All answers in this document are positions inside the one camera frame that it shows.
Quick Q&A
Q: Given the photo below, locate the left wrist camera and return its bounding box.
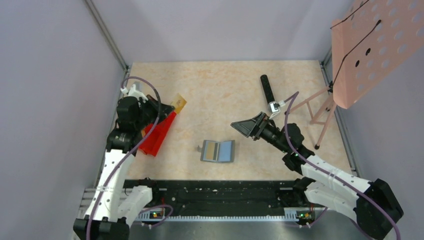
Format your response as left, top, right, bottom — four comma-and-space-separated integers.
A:
120, 83, 148, 102

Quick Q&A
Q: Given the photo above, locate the grey card holder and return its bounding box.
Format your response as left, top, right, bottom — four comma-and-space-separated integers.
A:
196, 140, 236, 164

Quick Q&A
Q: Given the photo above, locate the aluminium frame post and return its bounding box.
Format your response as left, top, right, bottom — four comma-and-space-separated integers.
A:
83, 0, 129, 72

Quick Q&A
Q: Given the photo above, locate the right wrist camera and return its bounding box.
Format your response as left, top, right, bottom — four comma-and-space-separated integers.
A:
268, 100, 286, 120

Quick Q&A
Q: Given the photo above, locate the pink music stand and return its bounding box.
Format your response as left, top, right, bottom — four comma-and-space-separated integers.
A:
284, 0, 424, 151

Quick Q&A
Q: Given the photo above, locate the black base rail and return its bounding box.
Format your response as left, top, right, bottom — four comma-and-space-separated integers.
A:
123, 178, 312, 217

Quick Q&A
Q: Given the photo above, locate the purple cable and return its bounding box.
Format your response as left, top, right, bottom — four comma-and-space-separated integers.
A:
85, 76, 173, 240
283, 91, 402, 240

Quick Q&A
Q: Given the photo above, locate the black microphone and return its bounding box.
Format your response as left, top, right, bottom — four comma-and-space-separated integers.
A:
260, 74, 276, 109

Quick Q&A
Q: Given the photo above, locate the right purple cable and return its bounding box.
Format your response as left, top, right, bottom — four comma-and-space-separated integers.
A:
283, 91, 402, 240

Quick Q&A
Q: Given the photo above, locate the red plastic bin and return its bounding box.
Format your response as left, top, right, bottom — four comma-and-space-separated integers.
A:
138, 111, 178, 157

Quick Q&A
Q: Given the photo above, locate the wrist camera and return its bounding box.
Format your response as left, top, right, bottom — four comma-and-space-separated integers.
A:
120, 83, 148, 102
268, 100, 286, 120

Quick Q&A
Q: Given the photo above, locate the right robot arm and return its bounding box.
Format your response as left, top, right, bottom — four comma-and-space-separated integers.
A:
231, 112, 404, 240

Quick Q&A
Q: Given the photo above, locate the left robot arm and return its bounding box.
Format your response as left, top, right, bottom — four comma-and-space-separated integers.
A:
73, 95, 175, 240

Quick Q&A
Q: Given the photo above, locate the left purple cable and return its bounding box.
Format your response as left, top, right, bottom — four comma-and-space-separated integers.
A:
85, 76, 173, 240

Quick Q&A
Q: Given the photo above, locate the gold credit card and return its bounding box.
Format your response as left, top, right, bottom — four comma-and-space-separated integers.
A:
170, 93, 187, 115

